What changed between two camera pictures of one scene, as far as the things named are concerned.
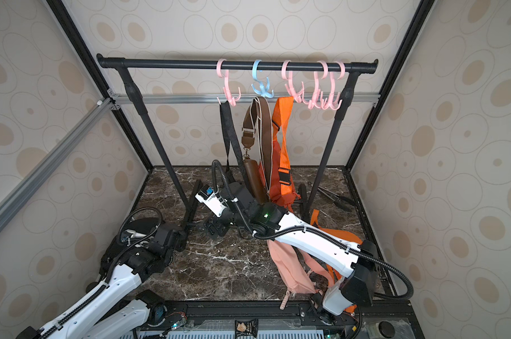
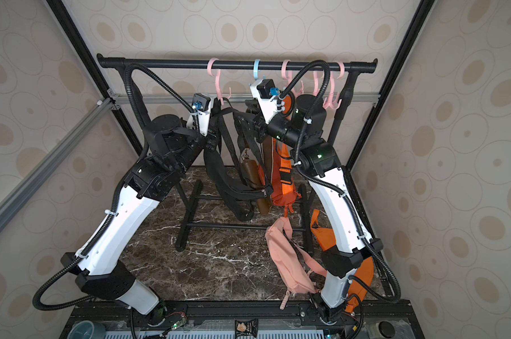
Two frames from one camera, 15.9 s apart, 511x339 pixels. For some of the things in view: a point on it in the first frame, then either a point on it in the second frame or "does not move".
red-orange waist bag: x=275 y=173 does not move
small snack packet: x=246 y=328 does not move
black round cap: x=386 y=329 does not move
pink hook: x=226 y=90 to x=218 y=82
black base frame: x=384 y=318 does not move
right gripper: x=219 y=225 to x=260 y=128
